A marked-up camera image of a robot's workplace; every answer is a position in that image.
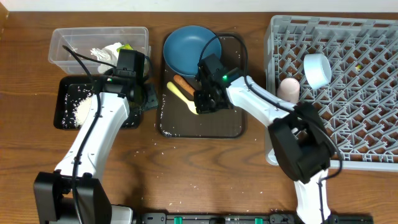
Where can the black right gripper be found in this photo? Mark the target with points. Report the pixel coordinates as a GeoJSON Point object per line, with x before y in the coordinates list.
{"type": "Point", "coordinates": [201, 106]}

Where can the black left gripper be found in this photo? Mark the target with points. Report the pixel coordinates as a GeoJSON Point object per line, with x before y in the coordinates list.
{"type": "Point", "coordinates": [154, 102]}

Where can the yellow plastic spoon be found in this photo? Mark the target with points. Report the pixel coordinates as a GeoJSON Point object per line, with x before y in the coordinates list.
{"type": "Point", "coordinates": [190, 104]}

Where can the orange carrot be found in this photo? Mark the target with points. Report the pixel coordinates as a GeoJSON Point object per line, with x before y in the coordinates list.
{"type": "Point", "coordinates": [184, 84]}

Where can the dark blue plate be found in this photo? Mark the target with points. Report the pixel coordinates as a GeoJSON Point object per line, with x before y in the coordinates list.
{"type": "Point", "coordinates": [183, 47]}

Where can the white tissue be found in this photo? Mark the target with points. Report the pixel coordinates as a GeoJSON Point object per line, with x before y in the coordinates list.
{"type": "Point", "coordinates": [109, 54]}

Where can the pink plastic cup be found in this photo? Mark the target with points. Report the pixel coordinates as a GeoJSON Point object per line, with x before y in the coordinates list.
{"type": "Point", "coordinates": [289, 90]}

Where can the light blue bowl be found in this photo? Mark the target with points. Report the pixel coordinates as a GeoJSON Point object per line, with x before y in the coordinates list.
{"type": "Point", "coordinates": [317, 70]}

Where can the yellow green snack wrapper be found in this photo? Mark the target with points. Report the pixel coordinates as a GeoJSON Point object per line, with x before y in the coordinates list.
{"type": "Point", "coordinates": [124, 47]}

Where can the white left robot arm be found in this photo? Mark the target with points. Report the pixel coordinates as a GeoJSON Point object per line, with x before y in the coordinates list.
{"type": "Point", "coordinates": [73, 192]}

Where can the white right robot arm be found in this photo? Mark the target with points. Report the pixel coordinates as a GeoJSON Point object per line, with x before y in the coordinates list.
{"type": "Point", "coordinates": [299, 142]}

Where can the black food waste tray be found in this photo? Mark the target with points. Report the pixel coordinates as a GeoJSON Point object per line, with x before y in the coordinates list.
{"type": "Point", "coordinates": [72, 91]}

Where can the clear plastic waste bin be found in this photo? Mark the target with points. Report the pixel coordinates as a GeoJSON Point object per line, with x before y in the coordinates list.
{"type": "Point", "coordinates": [82, 39]}

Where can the grey dishwasher rack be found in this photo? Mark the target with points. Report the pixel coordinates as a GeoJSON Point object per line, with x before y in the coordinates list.
{"type": "Point", "coordinates": [359, 106]}

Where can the dark brown serving tray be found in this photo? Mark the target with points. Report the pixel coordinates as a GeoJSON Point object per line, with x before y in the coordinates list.
{"type": "Point", "coordinates": [175, 120]}

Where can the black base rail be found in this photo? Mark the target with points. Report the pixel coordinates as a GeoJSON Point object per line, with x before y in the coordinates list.
{"type": "Point", "coordinates": [248, 218]}

